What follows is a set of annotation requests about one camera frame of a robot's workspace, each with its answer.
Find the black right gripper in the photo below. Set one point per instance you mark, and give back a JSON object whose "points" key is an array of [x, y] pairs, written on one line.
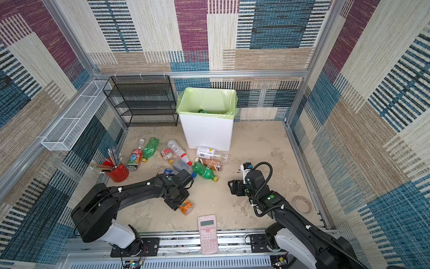
{"points": [[235, 188]]}

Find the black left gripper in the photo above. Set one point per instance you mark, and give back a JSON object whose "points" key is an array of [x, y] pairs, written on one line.
{"points": [[173, 204]]}

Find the orange juice bottle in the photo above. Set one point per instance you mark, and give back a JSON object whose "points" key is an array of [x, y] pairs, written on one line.
{"points": [[186, 207]]}

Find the white yellow label bottle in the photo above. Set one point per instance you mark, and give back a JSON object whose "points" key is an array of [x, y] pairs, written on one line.
{"points": [[210, 153]]}

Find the green bottle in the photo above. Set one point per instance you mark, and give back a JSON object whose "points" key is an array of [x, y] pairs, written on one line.
{"points": [[150, 149], [204, 172], [203, 111]]}

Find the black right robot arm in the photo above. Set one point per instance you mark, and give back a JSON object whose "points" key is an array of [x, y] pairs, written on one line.
{"points": [[292, 232]]}

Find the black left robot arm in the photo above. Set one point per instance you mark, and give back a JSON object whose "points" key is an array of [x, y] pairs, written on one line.
{"points": [[95, 215]]}

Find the white bin with green liner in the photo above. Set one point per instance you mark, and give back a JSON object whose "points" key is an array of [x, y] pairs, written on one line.
{"points": [[212, 130]]}

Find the pepsi label clear bottle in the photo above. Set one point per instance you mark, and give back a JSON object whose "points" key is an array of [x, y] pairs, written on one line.
{"points": [[168, 172]]}

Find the light blue label bottle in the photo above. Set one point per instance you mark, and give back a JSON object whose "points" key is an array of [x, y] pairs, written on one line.
{"points": [[179, 165]]}

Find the brown tea bottle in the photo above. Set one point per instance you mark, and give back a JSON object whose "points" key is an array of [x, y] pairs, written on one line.
{"points": [[210, 163]]}

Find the small red label bottle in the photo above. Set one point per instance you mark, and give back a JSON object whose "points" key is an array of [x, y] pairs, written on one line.
{"points": [[166, 154]]}

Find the pink calculator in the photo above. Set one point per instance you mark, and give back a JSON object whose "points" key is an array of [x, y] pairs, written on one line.
{"points": [[208, 234]]}

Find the clear bottle red cap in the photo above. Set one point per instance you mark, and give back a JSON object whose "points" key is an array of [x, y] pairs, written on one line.
{"points": [[179, 152]]}

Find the qoo red label bottle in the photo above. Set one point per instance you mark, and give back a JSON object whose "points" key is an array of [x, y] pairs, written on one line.
{"points": [[136, 156]]}

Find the red pencil cup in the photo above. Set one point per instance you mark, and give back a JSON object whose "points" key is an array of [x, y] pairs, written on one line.
{"points": [[112, 167]]}

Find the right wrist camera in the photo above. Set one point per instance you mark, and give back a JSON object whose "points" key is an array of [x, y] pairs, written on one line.
{"points": [[245, 168]]}

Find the black wire mesh shelf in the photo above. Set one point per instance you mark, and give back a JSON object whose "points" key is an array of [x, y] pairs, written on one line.
{"points": [[143, 101]]}

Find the white wire wall basket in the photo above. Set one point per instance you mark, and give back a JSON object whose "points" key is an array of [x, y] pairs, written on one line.
{"points": [[65, 133]]}

